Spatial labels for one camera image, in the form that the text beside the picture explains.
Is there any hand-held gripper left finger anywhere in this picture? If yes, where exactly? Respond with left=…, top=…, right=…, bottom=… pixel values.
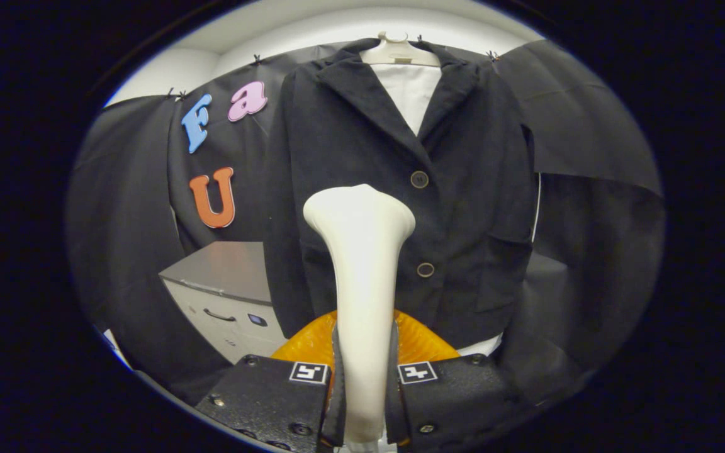
left=196, top=310, right=346, bottom=453

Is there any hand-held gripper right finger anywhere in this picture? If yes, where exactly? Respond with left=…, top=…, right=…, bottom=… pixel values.
left=385, top=310, right=527, bottom=450

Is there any white garment steamer head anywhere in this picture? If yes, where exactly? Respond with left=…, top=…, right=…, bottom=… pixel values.
left=303, top=184, right=417, bottom=444

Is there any black jacket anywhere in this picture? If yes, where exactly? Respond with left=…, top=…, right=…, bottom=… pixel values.
left=264, top=38, right=536, bottom=349

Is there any white shirt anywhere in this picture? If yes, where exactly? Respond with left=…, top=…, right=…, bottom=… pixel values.
left=372, top=63, right=503, bottom=357

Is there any grey drawer cabinet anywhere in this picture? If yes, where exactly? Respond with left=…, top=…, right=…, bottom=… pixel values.
left=159, top=241, right=289, bottom=366

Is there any white and blue paper sheet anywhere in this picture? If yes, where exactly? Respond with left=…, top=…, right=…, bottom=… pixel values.
left=95, top=327, right=132, bottom=371

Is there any black backdrop cloth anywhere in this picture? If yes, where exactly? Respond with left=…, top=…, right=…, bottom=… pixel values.
left=65, top=39, right=665, bottom=406

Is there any white plastic hanger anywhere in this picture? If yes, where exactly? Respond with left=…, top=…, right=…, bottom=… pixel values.
left=359, top=30, right=442, bottom=68

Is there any thin white cable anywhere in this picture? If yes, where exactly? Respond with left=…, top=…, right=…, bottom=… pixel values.
left=531, top=173, right=542, bottom=243

